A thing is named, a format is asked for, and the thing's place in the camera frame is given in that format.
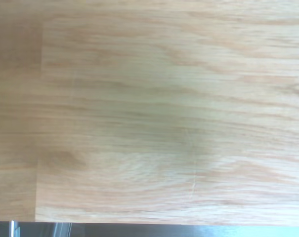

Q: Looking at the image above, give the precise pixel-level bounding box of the built-in dishwasher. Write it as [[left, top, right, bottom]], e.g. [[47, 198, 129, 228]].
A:
[[0, 220, 299, 237]]

